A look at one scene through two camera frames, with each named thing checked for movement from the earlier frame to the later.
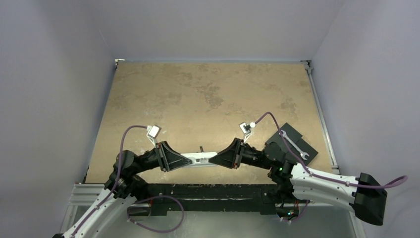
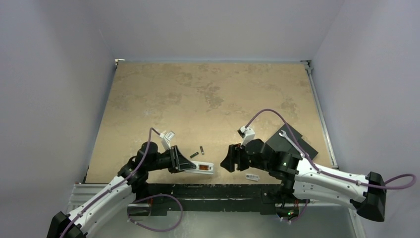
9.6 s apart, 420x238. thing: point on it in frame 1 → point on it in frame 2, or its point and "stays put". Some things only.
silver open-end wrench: x=302 y=154 stays put
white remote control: x=200 y=159 → x=202 y=167
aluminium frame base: x=303 y=220 stays put
